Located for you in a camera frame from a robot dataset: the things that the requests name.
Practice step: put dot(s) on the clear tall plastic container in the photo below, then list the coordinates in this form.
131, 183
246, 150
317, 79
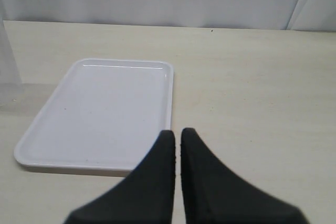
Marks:
11, 83

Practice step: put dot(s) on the white rectangular plastic tray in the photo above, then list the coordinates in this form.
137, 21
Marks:
105, 114

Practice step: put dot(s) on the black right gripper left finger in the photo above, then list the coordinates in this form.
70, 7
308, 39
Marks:
146, 195

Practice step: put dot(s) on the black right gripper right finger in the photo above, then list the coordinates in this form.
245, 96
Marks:
212, 193

